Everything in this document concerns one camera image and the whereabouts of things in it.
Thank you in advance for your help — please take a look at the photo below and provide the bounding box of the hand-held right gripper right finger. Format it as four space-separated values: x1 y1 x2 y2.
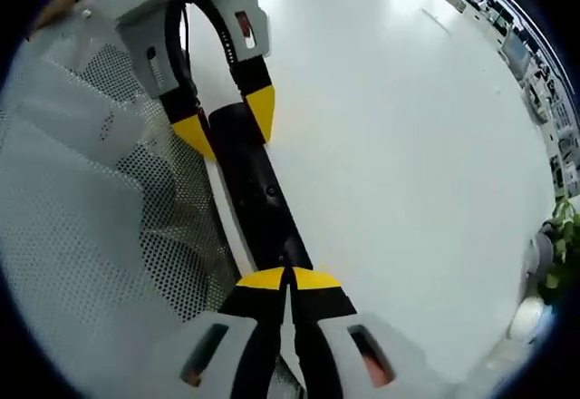
289 265 454 399

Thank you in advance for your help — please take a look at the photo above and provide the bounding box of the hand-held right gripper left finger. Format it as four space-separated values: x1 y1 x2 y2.
149 266 291 399

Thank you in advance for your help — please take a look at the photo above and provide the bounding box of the black remote control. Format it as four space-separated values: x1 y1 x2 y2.
207 102 314 278

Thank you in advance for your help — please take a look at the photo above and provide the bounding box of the grey mesh office chair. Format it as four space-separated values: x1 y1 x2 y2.
0 38 256 399

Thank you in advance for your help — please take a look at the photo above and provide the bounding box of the white spray bottle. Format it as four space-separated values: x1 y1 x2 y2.
508 296 553 342

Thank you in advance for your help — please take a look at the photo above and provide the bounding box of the green plant in grey pot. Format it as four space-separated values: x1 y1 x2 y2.
527 198 580 303

